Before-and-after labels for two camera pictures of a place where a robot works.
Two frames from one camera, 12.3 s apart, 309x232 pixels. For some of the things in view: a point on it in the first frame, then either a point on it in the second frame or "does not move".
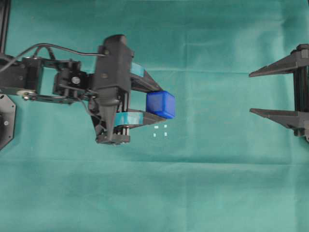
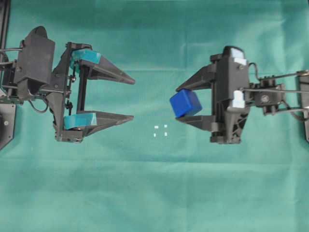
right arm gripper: x=296 y=62 -> x=228 y=75
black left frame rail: x=5 y=13 does not move
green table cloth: x=214 y=166 does not move
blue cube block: x=161 y=103 -> x=185 y=102
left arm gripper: x=110 y=106 -> x=77 y=126
